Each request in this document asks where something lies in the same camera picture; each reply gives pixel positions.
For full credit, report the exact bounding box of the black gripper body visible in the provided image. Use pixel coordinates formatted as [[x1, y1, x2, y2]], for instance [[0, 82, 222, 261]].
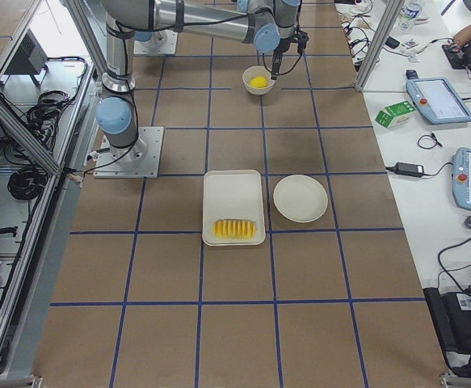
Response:
[[274, 36, 292, 55]]

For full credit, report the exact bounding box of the yellow lemon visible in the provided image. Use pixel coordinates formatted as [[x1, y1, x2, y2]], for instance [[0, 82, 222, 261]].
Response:
[[249, 76, 268, 89]]

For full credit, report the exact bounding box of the cream bowl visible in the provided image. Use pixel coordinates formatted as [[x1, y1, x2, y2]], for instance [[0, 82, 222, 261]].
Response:
[[242, 65, 275, 95]]

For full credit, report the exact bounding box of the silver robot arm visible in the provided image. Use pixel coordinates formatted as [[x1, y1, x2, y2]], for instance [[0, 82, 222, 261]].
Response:
[[95, 1, 308, 158]]

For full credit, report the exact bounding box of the green white carton box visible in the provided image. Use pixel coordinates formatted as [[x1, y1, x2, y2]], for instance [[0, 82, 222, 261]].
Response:
[[375, 100, 416, 128]]

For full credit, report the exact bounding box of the cream round plate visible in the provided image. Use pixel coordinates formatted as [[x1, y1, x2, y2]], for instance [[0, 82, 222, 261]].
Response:
[[273, 175, 328, 223]]

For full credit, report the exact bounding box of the cream rectangular tray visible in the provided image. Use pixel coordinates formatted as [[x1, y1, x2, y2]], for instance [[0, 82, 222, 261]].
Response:
[[202, 170, 266, 247]]

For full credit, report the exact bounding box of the upper blue teach pendant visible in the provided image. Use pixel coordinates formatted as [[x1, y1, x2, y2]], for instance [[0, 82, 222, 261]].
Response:
[[406, 78, 471, 124]]

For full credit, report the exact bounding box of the black power adapter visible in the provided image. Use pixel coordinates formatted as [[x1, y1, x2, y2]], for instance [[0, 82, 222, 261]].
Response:
[[395, 162, 425, 178]]

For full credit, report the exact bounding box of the sliced yellow fruit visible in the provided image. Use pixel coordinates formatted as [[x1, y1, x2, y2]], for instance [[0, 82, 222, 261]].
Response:
[[212, 219, 256, 239]]

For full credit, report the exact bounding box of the black laptop bag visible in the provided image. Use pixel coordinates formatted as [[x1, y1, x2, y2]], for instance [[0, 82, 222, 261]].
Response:
[[423, 287, 471, 378]]

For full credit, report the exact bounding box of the aluminium frame post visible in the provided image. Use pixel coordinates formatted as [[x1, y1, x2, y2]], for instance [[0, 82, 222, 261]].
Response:
[[355, 0, 404, 91]]

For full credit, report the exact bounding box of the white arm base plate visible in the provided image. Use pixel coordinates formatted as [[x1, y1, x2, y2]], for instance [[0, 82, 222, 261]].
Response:
[[92, 127, 164, 179]]

